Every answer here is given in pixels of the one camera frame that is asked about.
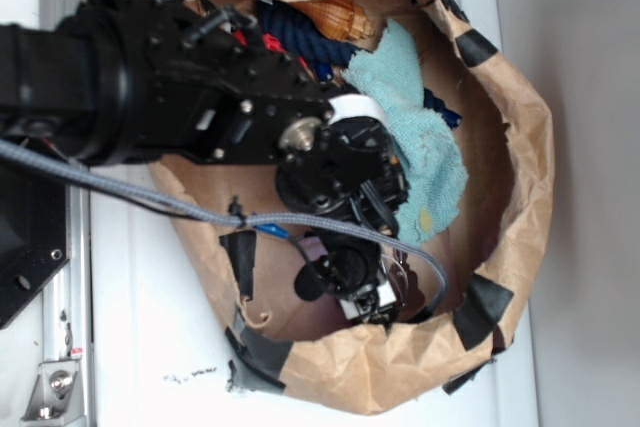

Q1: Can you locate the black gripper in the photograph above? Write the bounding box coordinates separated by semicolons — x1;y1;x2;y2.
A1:
276;117;409;320

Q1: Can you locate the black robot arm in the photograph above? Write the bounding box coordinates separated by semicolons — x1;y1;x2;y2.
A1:
1;0;408;322

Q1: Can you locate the teal terry cloth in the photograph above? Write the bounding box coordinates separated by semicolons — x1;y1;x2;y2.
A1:
343;19;468;246

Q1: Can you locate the brown paper bag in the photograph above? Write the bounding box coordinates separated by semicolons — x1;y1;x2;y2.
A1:
174;0;554;415

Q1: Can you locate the white tray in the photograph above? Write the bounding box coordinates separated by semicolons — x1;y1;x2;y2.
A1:
90;0;539;426

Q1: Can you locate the red fabric flower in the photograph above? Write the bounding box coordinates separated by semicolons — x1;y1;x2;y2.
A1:
232;29;308;68

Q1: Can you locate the brown striped seashell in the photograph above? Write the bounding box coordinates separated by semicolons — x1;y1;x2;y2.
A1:
290;0;375;41

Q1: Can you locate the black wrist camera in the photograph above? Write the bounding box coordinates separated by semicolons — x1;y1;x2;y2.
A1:
288;232;383;302

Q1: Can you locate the navy blue rope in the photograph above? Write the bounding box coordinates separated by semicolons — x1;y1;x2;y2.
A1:
254;0;463;131

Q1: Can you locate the aluminium frame rail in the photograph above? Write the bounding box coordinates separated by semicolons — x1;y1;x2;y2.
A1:
20;0;96;426

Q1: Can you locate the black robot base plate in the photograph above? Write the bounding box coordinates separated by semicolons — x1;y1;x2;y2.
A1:
1;164;67;329

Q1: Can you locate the grey braided cable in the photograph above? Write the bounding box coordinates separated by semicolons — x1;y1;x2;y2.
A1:
0;139;449;321

